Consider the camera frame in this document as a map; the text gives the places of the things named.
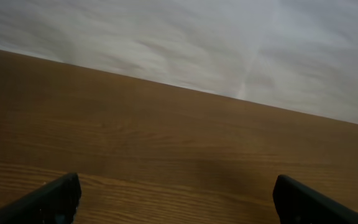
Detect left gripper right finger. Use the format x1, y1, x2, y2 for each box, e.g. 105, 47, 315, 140
272, 174, 358, 224

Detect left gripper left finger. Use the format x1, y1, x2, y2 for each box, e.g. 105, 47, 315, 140
0, 172, 83, 224

